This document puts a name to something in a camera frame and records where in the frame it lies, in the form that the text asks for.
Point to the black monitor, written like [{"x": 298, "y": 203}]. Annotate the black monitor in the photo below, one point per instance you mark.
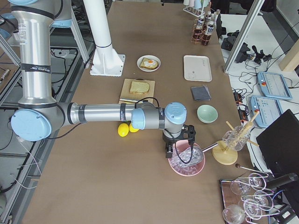
[{"x": 279, "y": 144}]

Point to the cream rabbit tray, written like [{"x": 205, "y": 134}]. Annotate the cream rabbit tray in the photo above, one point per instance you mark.
[{"x": 197, "y": 68}]

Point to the blue teach pendant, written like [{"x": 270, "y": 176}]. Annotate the blue teach pendant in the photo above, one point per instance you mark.
[
  {"x": 269, "y": 110},
  {"x": 273, "y": 85}
]

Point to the wooden cutting board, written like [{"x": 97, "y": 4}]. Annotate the wooden cutting board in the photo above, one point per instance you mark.
[{"x": 126, "y": 87}]

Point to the white round plate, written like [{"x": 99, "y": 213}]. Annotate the white round plate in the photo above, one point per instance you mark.
[{"x": 149, "y": 57}]

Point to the steel ice scoop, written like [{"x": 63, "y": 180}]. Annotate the steel ice scoop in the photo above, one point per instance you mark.
[{"x": 193, "y": 156}]

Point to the blue teach pendant near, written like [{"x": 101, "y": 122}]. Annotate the blue teach pendant near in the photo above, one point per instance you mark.
[{"x": 269, "y": 110}]

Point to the clear glass mug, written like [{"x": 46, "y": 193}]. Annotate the clear glass mug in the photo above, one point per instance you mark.
[{"x": 236, "y": 139}]

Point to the green ceramic bowl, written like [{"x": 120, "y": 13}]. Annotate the green ceramic bowl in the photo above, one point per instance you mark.
[{"x": 207, "y": 114}]

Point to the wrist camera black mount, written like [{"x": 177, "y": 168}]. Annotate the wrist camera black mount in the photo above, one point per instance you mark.
[{"x": 188, "y": 132}]

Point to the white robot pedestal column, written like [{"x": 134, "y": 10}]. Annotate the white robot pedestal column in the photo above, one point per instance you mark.
[{"x": 106, "y": 61}]

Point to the tea bottle back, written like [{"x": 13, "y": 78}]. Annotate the tea bottle back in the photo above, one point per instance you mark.
[{"x": 208, "y": 17}]

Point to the blue teach pendant far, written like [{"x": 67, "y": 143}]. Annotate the blue teach pendant far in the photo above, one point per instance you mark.
[{"x": 273, "y": 85}]

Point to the wine glass rack tray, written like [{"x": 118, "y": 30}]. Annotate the wine glass rack tray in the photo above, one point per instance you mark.
[{"x": 246, "y": 199}]

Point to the copper wire bottle rack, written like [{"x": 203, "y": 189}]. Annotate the copper wire bottle rack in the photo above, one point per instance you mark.
[{"x": 196, "y": 39}]

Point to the whole yellow lemon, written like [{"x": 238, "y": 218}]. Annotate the whole yellow lemon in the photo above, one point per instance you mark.
[{"x": 123, "y": 129}]

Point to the steel handled knife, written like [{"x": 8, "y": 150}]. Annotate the steel handled knife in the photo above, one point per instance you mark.
[{"x": 128, "y": 100}]

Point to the aluminium frame post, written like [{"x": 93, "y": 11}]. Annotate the aluminium frame post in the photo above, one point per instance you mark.
[{"x": 252, "y": 14}]

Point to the grey folded cloth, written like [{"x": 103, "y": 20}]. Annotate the grey folded cloth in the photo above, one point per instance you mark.
[{"x": 201, "y": 93}]

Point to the white cup rack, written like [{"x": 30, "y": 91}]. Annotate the white cup rack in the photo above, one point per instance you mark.
[{"x": 195, "y": 7}]

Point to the bread slice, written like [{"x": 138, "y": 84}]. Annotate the bread slice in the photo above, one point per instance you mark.
[{"x": 139, "y": 87}]

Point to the wooden mug tree stand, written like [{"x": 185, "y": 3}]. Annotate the wooden mug tree stand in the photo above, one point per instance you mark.
[{"x": 227, "y": 156}]

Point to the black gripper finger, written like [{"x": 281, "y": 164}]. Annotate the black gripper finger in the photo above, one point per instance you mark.
[{"x": 168, "y": 151}]

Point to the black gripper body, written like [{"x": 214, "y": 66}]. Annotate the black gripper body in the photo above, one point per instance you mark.
[{"x": 168, "y": 141}]

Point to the pink bowl with ice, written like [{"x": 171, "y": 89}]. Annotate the pink bowl with ice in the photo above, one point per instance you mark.
[{"x": 196, "y": 164}]

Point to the fried egg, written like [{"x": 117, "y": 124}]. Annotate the fried egg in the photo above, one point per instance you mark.
[{"x": 150, "y": 63}]

